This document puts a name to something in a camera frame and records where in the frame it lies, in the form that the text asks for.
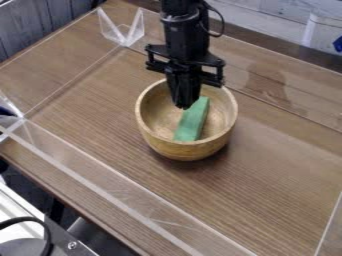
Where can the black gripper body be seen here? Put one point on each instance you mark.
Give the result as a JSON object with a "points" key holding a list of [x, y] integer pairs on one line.
{"points": [[209, 65]]}

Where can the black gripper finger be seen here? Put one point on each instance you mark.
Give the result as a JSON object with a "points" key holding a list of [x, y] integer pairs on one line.
{"points": [[190, 89], [176, 89]]}

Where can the green rectangular block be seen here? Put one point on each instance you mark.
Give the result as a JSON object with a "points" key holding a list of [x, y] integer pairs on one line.
{"points": [[190, 125]]}

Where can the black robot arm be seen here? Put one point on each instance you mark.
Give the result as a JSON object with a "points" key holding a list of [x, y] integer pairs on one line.
{"points": [[184, 59]]}

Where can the brown wooden bowl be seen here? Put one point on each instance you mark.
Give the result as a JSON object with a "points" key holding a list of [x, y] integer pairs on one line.
{"points": [[158, 118]]}

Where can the white container in background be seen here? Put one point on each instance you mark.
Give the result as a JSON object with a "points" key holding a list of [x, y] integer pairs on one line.
{"points": [[323, 33]]}

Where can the clear acrylic front barrier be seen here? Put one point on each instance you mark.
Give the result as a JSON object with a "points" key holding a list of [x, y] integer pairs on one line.
{"points": [[152, 224]]}

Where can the clear acrylic corner bracket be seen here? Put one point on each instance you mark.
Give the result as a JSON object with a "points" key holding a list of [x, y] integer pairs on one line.
{"points": [[122, 34]]}

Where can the grey metal bracket with screw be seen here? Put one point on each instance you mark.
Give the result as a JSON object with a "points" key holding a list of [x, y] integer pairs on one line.
{"points": [[66, 244]]}

